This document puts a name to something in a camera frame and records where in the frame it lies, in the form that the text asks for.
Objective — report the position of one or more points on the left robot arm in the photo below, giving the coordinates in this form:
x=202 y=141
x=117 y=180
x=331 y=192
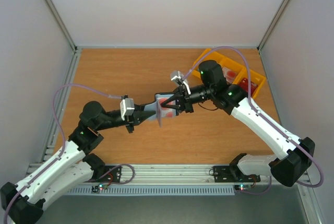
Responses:
x=74 y=163

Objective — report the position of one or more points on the grey slotted cable duct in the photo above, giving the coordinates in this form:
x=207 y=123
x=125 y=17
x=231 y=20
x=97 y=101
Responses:
x=153 y=190

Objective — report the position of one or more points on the red circle card stack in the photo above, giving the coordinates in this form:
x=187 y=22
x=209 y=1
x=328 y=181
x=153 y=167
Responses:
x=229 y=75

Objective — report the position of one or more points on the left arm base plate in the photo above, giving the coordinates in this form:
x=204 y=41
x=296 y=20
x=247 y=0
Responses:
x=117 y=173

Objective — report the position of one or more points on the left circuit board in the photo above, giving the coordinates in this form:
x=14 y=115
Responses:
x=100 y=188

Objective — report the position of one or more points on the right circuit board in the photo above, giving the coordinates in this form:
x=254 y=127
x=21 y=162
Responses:
x=242 y=187

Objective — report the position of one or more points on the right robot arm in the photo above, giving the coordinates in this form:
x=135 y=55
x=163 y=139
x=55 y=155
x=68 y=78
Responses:
x=292 y=156

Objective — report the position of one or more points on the black card holder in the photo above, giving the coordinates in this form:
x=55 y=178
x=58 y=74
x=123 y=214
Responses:
x=160 y=112

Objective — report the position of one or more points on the yellow bin with circle cards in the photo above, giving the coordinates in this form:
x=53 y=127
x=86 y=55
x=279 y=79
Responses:
x=235 y=66

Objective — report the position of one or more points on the left aluminium rail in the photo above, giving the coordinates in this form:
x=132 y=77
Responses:
x=60 y=102

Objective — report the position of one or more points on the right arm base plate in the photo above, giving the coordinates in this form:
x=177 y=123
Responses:
x=225 y=174

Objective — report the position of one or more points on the front aluminium rail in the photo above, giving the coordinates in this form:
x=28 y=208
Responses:
x=173 y=174

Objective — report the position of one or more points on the aluminium rail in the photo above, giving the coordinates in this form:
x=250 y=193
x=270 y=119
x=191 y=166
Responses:
x=60 y=102
x=173 y=174

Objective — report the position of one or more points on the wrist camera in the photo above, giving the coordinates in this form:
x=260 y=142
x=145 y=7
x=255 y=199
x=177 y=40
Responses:
x=178 y=78
x=127 y=107

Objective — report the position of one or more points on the yellow bin with green cards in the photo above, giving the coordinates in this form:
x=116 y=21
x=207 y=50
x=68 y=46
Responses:
x=207 y=54

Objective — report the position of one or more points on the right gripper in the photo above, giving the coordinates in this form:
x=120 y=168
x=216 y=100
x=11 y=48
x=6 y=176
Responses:
x=185 y=100

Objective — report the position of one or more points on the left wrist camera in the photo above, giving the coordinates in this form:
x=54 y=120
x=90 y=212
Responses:
x=127 y=107

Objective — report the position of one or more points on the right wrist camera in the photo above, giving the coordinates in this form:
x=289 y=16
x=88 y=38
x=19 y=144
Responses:
x=178 y=78

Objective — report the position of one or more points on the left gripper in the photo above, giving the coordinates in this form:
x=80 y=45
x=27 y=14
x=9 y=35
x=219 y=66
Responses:
x=135 y=119

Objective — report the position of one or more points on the circuit board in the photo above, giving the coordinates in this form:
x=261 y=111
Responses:
x=100 y=188
x=242 y=187

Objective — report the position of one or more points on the yellow bin with red cards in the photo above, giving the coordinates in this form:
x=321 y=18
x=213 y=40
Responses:
x=256 y=78

